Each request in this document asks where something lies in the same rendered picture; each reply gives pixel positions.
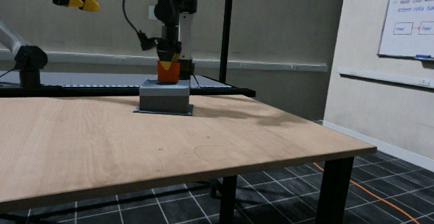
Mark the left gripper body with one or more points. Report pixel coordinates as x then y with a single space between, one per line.
169 44

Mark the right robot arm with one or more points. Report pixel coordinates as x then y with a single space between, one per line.
26 55

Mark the orange-brown peg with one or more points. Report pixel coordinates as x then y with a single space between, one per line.
170 75

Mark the light blue flat plate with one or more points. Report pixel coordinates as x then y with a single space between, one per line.
165 88

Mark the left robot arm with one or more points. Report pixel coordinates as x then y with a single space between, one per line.
168 14

